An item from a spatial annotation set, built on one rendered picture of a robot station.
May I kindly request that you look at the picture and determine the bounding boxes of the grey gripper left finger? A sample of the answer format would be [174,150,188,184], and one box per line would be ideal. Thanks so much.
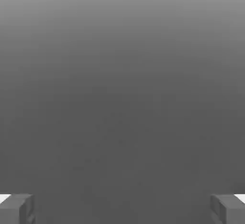
[0,193,36,224]

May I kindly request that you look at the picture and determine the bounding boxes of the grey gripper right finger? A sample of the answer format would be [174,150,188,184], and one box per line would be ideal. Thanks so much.
[210,193,245,224]

